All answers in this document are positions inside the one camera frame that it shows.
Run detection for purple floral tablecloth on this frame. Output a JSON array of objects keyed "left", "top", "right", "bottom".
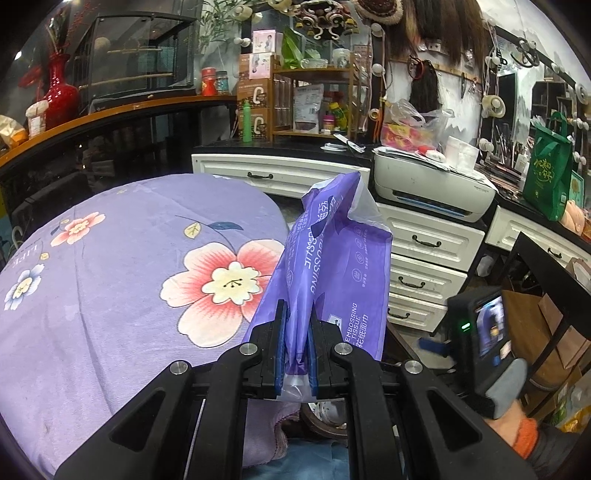
[{"left": 0, "top": 173, "right": 301, "bottom": 472}]

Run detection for white tissue stack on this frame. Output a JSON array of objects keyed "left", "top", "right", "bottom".
[{"left": 444, "top": 136, "right": 478, "bottom": 169}]

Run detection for red flower branches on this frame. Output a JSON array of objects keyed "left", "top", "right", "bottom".
[{"left": 46, "top": 4, "right": 88, "bottom": 58}]

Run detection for maroon round hat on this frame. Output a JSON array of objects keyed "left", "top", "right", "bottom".
[{"left": 355, "top": 0, "right": 404, "bottom": 24}]

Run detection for ornamental headdress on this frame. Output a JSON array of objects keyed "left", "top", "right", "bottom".
[{"left": 295, "top": 0, "right": 361, "bottom": 38}]

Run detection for plastic bag of colourful items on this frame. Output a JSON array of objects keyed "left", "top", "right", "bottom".
[{"left": 381, "top": 99, "right": 453, "bottom": 153}]

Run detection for white drawer stack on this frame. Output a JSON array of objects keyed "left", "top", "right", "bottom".
[{"left": 376, "top": 203, "right": 485, "bottom": 333}]

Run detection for long white drawer cabinet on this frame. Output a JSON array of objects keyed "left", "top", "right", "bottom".
[{"left": 191, "top": 154, "right": 372, "bottom": 199}]

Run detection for vanity mirror with bulbs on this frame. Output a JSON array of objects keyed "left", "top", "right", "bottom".
[{"left": 485, "top": 28, "right": 591, "bottom": 195}]

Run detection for pile of makeup brushes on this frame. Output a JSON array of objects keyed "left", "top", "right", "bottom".
[{"left": 478, "top": 152, "right": 532, "bottom": 195}]

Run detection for peach plush toy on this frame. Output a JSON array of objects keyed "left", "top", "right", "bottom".
[{"left": 561, "top": 200, "right": 587, "bottom": 234}]

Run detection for wooden shelf rack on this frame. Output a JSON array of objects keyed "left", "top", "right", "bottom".
[{"left": 272, "top": 55, "right": 361, "bottom": 139}]

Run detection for pink box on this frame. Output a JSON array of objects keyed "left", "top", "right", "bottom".
[{"left": 252, "top": 30, "right": 277, "bottom": 54}]

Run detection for stack of brown boxes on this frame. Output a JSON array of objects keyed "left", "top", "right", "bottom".
[{"left": 237, "top": 53, "right": 278, "bottom": 141}]

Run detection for white dresser drawer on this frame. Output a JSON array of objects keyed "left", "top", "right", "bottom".
[{"left": 485, "top": 205, "right": 591, "bottom": 268}]

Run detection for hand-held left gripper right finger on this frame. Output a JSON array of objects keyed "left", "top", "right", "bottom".
[{"left": 307, "top": 318, "right": 539, "bottom": 480}]

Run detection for light blue cloth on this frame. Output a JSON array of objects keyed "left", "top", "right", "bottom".
[{"left": 252, "top": 436, "right": 352, "bottom": 480}]

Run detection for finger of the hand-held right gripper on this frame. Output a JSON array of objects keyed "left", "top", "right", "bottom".
[{"left": 418, "top": 338, "right": 452, "bottom": 360}]

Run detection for white printer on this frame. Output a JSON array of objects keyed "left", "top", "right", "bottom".
[{"left": 373, "top": 148, "right": 497, "bottom": 223}]

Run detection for gold paper bag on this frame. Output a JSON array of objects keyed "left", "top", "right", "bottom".
[{"left": 0, "top": 114, "right": 28, "bottom": 151}]

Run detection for person's right forearm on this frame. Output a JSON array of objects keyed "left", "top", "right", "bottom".
[{"left": 482, "top": 401, "right": 591, "bottom": 467}]

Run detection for brown hanging wig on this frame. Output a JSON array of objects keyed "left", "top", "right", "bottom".
[{"left": 406, "top": 0, "right": 485, "bottom": 65}]

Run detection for glass display case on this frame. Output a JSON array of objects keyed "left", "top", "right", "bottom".
[{"left": 74, "top": 14, "right": 199, "bottom": 100}]

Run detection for green tote bag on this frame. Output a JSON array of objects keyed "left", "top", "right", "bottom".
[{"left": 522, "top": 113, "right": 575, "bottom": 221}]

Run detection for red vase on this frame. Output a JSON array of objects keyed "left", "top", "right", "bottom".
[{"left": 44, "top": 53, "right": 80, "bottom": 118}]

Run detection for wooden bar counter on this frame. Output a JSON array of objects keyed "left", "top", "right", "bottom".
[{"left": 0, "top": 95, "right": 238, "bottom": 222}]

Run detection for black hanging hairpiece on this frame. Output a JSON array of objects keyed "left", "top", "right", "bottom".
[{"left": 410, "top": 62, "right": 441, "bottom": 112}]

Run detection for yellow printed sack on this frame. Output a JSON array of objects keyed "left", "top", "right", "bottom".
[{"left": 549, "top": 369, "right": 591, "bottom": 435}]

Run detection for black chair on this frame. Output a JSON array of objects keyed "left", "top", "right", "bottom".
[{"left": 485, "top": 231, "right": 591, "bottom": 416}]

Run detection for small glass jar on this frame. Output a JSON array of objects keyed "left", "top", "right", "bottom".
[{"left": 25, "top": 99, "right": 49, "bottom": 139}]

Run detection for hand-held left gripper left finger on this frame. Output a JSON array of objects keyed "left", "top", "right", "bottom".
[{"left": 54, "top": 299, "right": 291, "bottom": 480}]

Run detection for green leafy stems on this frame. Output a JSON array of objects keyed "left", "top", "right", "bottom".
[{"left": 198, "top": 0, "right": 252, "bottom": 47}]

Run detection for brown paper bag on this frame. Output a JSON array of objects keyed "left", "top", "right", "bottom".
[{"left": 501, "top": 258, "right": 591, "bottom": 370}]

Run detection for purple tissue package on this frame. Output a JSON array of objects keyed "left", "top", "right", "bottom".
[{"left": 240, "top": 172, "right": 393, "bottom": 402}]

